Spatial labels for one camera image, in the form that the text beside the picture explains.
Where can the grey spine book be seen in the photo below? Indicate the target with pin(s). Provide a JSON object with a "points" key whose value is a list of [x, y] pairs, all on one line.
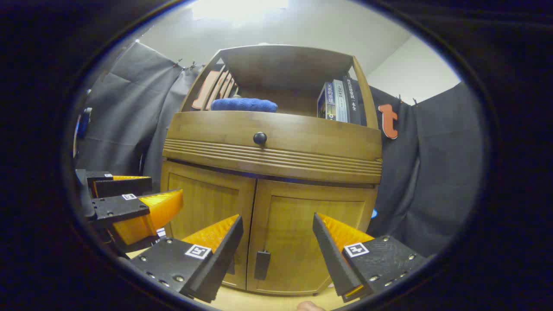
{"points": [[340, 101]]}

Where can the blue cover book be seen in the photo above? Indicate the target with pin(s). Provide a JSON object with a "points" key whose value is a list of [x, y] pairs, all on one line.
{"points": [[325, 101]]}

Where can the wooden double-door shoe cabinet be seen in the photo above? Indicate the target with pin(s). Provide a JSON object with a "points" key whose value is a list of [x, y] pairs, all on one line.
{"points": [[276, 65]]}

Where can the wooden drawer with black knob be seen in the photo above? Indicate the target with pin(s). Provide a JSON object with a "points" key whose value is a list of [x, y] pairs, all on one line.
{"points": [[302, 142]]}

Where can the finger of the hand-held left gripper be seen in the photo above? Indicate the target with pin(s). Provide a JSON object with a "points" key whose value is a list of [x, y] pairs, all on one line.
{"points": [[116, 208], [121, 186]]}

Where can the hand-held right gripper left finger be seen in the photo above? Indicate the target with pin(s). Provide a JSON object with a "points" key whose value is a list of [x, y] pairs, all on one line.
{"points": [[220, 259]]}

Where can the black spine book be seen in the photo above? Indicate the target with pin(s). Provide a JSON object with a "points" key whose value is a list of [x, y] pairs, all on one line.
{"points": [[353, 103]]}

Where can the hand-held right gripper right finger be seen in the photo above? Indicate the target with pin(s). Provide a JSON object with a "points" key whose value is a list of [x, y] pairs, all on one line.
{"points": [[332, 259]]}

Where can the blue folded towel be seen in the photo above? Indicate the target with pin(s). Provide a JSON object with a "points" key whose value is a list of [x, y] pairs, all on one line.
{"points": [[244, 105]]}

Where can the black backdrop cloth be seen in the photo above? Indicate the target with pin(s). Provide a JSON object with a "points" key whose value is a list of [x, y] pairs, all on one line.
{"points": [[432, 172]]}

